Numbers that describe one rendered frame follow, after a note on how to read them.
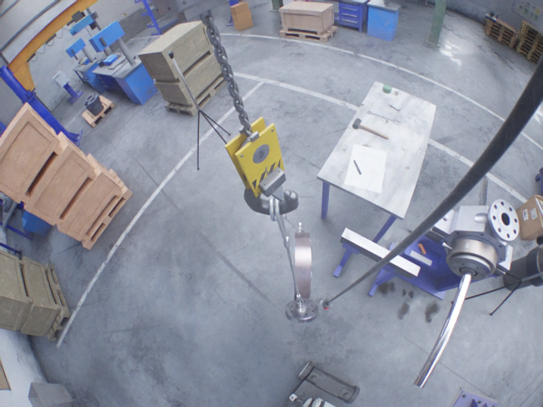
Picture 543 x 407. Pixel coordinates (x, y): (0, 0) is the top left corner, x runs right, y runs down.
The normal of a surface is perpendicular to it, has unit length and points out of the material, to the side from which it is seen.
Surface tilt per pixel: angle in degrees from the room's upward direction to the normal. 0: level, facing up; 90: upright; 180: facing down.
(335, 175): 0
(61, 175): 90
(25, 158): 90
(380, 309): 0
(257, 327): 0
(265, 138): 90
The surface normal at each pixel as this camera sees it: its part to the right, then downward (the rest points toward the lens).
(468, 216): -0.69, -0.62
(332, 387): -0.17, -0.44
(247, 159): 0.68, 0.59
